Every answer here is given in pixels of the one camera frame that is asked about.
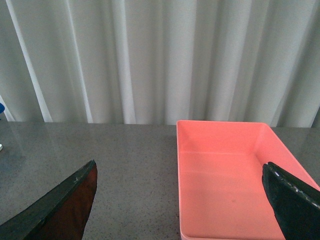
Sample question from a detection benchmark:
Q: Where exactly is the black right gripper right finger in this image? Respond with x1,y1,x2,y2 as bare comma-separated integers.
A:
262,162,320,240

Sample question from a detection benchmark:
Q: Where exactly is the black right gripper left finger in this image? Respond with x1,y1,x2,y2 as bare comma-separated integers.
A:
0,160,98,240

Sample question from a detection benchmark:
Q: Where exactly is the blue microfiber cloth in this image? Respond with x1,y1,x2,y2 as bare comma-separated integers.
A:
0,103,5,114

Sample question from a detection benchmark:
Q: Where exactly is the pink plastic tray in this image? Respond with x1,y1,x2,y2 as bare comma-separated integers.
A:
176,120,318,240

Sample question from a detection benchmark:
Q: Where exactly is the white pleated curtain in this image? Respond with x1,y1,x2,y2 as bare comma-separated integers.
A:
0,0,320,128

